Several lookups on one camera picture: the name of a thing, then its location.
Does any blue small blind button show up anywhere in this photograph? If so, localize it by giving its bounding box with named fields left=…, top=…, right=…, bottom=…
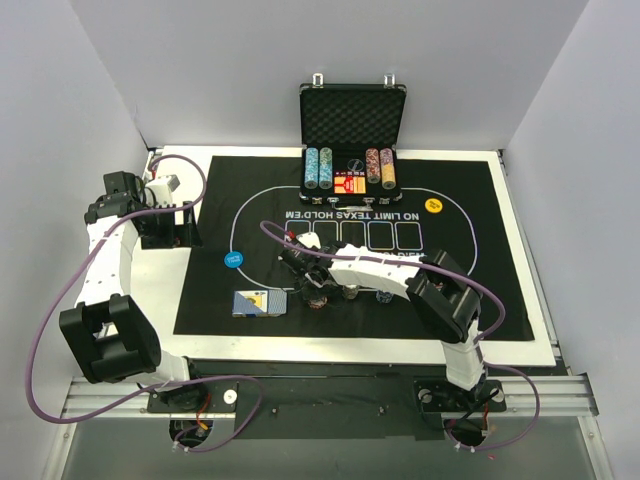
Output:
left=223, top=250, right=244, bottom=269

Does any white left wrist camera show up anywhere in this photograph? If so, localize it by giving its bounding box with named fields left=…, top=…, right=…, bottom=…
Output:
left=144, top=174, right=180, bottom=208

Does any yellow big blind button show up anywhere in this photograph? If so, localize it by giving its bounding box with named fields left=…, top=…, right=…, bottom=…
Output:
left=424, top=198, right=443, bottom=214

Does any black poker felt mat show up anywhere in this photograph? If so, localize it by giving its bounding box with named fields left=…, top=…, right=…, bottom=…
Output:
left=174, top=156, right=533, bottom=341

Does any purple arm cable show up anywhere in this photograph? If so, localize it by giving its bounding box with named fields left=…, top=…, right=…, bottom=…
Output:
left=23, top=154, right=264, bottom=454
left=259, top=220, right=542, bottom=454

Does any red playing card box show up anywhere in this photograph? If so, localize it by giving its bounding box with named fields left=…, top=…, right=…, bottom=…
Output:
left=333, top=175, right=367, bottom=195

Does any green chip row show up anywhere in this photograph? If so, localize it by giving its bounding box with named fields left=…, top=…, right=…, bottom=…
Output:
left=318, top=147, right=333, bottom=189

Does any aluminium frame rail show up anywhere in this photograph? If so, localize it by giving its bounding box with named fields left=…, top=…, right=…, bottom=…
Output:
left=62, top=372, right=599, bottom=418

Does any grey poker chip stack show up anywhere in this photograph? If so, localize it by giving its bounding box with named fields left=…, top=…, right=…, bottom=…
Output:
left=343, top=285, right=359, bottom=300

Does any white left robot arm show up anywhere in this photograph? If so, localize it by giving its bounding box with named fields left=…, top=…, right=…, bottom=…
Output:
left=59, top=192, right=206, bottom=412

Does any purple yellow chip row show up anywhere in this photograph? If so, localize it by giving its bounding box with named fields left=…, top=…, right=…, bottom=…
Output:
left=380, top=148, right=397, bottom=190

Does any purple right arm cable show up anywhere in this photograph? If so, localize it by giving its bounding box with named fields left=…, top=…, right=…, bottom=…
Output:
left=259, top=220, right=542, bottom=454

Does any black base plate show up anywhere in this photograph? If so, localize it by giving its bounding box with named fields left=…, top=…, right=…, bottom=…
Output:
left=147, top=360, right=506, bottom=449

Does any red poker chip stack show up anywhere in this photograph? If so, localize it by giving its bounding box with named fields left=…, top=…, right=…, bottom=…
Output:
left=307, top=297, right=328, bottom=310

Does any red chip row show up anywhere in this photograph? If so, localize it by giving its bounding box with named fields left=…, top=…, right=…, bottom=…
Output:
left=365, top=148, right=381, bottom=184

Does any clear dealer button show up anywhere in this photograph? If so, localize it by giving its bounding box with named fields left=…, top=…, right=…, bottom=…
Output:
left=347, top=158, right=365, bottom=172

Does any blue playing card deck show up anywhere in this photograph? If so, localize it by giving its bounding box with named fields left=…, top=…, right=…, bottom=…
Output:
left=232, top=289, right=288, bottom=318

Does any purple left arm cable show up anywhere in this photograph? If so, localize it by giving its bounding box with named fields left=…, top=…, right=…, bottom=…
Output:
left=23, top=154, right=264, bottom=454

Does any aluminium poker chip case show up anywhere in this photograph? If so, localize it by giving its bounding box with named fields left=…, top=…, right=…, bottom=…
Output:
left=299, top=73, right=407, bottom=210

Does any blue poker chip stack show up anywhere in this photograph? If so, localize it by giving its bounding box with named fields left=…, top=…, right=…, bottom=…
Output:
left=376, top=291, right=394, bottom=304

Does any light blue chip row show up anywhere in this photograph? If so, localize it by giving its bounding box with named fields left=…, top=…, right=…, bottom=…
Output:
left=304, top=147, right=319, bottom=189

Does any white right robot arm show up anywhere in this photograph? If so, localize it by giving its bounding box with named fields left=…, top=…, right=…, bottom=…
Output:
left=278, top=240, right=485, bottom=409

